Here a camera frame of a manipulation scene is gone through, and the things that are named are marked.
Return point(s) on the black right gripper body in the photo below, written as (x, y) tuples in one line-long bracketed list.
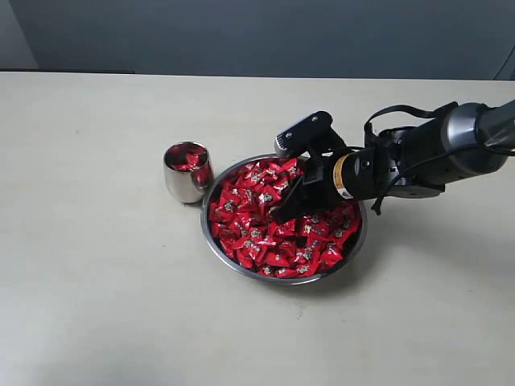
[(346, 175)]

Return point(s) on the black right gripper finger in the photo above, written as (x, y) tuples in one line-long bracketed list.
[(300, 200)]

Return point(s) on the red candy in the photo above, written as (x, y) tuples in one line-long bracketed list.
[(277, 260), (195, 159), (226, 208), (331, 256), (247, 250)]

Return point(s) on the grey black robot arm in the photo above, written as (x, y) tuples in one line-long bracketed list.
[(456, 142)]

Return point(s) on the round steel bowl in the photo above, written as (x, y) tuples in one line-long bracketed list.
[(258, 183)]

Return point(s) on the small steel cup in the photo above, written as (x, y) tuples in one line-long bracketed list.
[(186, 186)]

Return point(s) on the red wrapped candy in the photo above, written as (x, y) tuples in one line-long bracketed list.
[(226, 208), (247, 250), (277, 260), (331, 256)]

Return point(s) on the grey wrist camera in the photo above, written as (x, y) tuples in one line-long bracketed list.
[(295, 141)]

